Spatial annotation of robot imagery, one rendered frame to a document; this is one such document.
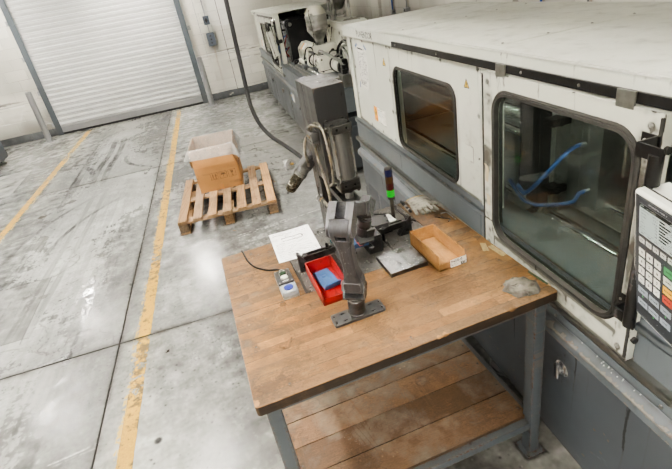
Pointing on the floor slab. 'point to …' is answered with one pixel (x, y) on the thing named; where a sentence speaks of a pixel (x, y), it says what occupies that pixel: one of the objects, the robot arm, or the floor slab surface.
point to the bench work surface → (389, 361)
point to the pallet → (225, 199)
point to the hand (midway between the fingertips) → (360, 244)
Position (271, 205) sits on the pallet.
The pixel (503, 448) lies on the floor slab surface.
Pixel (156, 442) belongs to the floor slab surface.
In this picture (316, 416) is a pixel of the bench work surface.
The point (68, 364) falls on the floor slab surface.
